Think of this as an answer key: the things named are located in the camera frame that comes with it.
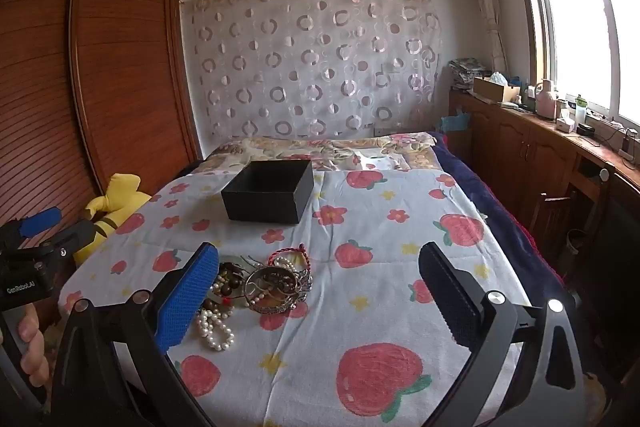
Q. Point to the black cardboard box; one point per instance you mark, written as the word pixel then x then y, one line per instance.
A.
pixel 265 207

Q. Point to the window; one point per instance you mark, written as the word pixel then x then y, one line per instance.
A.
pixel 580 17

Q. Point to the open cardboard box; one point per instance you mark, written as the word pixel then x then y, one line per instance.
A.
pixel 492 91

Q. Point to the wooden chair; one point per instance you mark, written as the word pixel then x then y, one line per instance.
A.
pixel 550 217

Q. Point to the silver bangle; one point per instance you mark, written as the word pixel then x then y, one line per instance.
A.
pixel 272 307

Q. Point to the stack of magazines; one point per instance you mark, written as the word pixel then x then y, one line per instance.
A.
pixel 467 72

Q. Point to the pink kettle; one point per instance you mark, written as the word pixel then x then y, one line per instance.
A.
pixel 545 102

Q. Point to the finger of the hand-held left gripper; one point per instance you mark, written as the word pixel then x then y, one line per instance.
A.
pixel 40 219
pixel 75 234

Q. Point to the navy blue blanket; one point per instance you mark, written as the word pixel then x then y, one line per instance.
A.
pixel 480 187

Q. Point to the yellow plush toy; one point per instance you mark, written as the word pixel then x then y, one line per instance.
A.
pixel 120 192

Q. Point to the person's left hand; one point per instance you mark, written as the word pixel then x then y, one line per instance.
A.
pixel 30 332

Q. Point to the strawberry print blanket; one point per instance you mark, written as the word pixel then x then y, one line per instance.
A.
pixel 360 217

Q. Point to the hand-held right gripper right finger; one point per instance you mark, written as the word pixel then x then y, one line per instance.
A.
pixel 445 292

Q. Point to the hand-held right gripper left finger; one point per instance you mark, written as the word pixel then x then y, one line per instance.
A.
pixel 190 302

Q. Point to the wooden wardrobe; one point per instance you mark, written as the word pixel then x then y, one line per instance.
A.
pixel 100 82

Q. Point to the floral blanket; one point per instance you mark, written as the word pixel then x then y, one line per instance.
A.
pixel 300 152

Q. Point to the small white box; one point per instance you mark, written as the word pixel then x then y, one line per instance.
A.
pixel 565 124

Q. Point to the wooden cabinet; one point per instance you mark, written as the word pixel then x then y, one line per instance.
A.
pixel 510 142

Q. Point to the teal bag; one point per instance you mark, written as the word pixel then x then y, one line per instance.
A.
pixel 455 124

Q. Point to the green cap bottle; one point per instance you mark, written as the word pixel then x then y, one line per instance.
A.
pixel 581 109

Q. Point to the circle patterned curtain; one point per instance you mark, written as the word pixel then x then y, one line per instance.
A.
pixel 310 57

